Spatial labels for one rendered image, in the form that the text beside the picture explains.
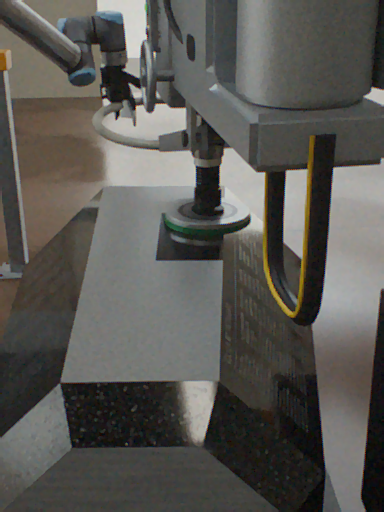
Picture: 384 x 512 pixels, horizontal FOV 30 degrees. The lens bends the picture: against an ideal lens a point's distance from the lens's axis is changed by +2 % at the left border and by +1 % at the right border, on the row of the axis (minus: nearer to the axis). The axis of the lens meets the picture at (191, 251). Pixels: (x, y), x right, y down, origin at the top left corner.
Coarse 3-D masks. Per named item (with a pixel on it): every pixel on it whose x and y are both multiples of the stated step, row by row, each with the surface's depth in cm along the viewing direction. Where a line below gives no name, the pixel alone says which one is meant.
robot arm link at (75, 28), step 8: (88, 16) 235; (64, 24) 231; (72, 24) 232; (80, 24) 232; (88, 24) 233; (64, 32) 232; (72, 32) 231; (80, 32) 232; (88, 32) 233; (72, 40) 230; (88, 40) 233; (96, 40) 236
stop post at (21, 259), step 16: (0, 64) 320; (0, 80) 324; (0, 96) 327; (0, 112) 330; (0, 128) 332; (0, 144) 335; (0, 160) 338; (16, 160) 344; (0, 176) 341; (16, 176) 343; (16, 192) 344; (16, 208) 347; (16, 224) 351; (16, 240) 354; (16, 256) 357; (0, 272) 361; (16, 272) 360
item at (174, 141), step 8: (200, 128) 148; (160, 136) 209; (168, 136) 193; (176, 136) 179; (184, 136) 148; (200, 136) 148; (208, 136) 149; (216, 136) 150; (160, 144) 210; (168, 144) 194; (176, 144) 180; (184, 144) 149; (200, 144) 149
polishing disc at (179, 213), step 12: (180, 204) 182; (192, 204) 182; (228, 204) 182; (240, 204) 182; (168, 216) 174; (180, 216) 174; (192, 216) 174; (204, 216) 174; (216, 216) 174; (228, 216) 174; (240, 216) 174; (204, 228) 169; (216, 228) 169
